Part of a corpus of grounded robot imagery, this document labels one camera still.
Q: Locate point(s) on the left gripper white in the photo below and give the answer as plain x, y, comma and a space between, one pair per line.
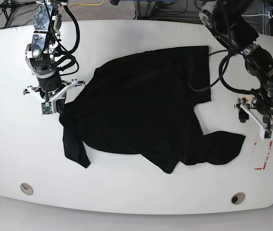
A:
260, 111

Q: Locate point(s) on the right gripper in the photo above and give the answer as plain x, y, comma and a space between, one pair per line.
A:
53, 89

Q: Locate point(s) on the black T-shirt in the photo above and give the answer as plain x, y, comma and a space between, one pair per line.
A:
144, 104

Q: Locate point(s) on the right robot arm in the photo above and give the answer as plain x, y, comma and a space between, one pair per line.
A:
47, 58

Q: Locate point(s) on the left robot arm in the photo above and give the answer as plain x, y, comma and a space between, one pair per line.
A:
223, 18

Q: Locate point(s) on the red tape rectangle marking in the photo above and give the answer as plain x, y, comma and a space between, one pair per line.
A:
260, 153

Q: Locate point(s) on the black tripod stand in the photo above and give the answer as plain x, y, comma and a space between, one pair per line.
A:
8, 8

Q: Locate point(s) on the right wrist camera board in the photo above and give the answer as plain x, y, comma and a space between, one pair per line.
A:
47, 108

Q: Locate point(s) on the right table cable grommet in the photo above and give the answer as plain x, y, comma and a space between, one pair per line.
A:
238, 198

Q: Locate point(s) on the table cable grommet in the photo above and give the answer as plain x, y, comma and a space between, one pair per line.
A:
26, 189
238, 198

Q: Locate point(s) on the left table cable grommet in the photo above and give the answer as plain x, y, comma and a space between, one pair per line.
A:
26, 189

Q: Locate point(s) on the aluminium frame post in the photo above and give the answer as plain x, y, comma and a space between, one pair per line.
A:
144, 9

